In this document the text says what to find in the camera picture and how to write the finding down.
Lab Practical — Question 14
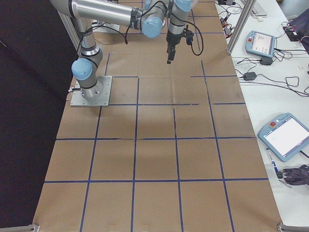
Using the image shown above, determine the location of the blue grey teach pendant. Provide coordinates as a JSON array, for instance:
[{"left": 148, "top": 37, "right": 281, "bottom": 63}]
[
  {"left": 257, "top": 113, "right": 309, "bottom": 163},
  {"left": 244, "top": 30, "right": 279, "bottom": 58}
]

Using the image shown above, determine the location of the white keyboard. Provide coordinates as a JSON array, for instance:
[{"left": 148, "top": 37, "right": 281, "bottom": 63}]
[{"left": 250, "top": 0, "right": 268, "bottom": 17}]

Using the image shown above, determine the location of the dark purple cloth bag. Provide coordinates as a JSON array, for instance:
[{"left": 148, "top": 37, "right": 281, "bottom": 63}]
[{"left": 288, "top": 6, "right": 309, "bottom": 53}]

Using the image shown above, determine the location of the white pen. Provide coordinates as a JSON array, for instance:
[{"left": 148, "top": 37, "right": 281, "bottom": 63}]
[{"left": 266, "top": 146, "right": 276, "bottom": 168}]

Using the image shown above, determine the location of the dark folded umbrella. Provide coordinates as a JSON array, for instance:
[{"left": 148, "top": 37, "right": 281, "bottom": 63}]
[{"left": 277, "top": 164, "right": 309, "bottom": 187}]

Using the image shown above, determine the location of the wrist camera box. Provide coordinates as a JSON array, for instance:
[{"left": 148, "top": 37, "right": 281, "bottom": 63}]
[{"left": 183, "top": 29, "right": 195, "bottom": 45}]

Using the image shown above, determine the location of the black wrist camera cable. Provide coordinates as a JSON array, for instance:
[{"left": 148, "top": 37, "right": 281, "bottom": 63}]
[{"left": 184, "top": 20, "right": 204, "bottom": 57}]

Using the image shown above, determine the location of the aluminium profile post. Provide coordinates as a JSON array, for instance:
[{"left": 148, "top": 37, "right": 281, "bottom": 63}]
[{"left": 226, "top": 0, "right": 257, "bottom": 56}]

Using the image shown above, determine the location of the white square base plate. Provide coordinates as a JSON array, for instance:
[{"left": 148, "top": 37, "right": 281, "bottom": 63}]
[{"left": 70, "top": 75, "right": 113, "bottom": 107}]

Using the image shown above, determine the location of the aluminium frame bar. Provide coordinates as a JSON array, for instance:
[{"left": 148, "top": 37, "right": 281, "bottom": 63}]
[{"left": 57, "top": 12, "right": 81, "bottom": 49}]

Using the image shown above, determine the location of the black frame cover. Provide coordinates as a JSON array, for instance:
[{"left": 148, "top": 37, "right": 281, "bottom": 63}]
[{"left": 0, "top": 0, "right": 81, "bottom": 232}]

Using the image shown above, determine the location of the metal table edge bracket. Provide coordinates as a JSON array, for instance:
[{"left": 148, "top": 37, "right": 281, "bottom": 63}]
[
  {"left": 0, "top": 224, "right": 41, "bottom": 232},
  {"left": 277, "top": 223, "right": 309, "bottom": 232}
]

